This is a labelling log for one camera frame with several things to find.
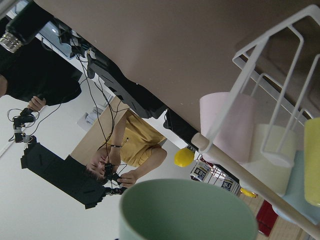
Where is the green cup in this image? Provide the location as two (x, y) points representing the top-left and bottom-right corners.
(119, 179), (258, 240)

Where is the pink cup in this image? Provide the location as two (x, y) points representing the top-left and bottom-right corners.
(199, 92), (257, 165)

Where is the cream cup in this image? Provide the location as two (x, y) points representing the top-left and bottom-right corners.
(242, 124), (298, 197)

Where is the yellow cup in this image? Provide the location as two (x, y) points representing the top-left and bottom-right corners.
(304, 117), (320, 207)

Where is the light blue cup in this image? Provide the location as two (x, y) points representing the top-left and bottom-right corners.
(282, 150), (320, 225)

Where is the person in yellow shirt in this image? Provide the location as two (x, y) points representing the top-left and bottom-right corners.
(85, 110), (167, 188)

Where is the yellow lemon toy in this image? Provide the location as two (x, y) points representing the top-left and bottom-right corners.
(174, 147), (195, 168)

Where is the person in black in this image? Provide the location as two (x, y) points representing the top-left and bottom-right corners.
(0, 17), (83, 113)

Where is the teach pendant tablet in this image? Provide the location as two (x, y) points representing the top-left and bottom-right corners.
(39, 21), (73, 59)

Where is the white wire cup rack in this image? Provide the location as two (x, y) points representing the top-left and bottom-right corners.
(191, 4), (320, 239)

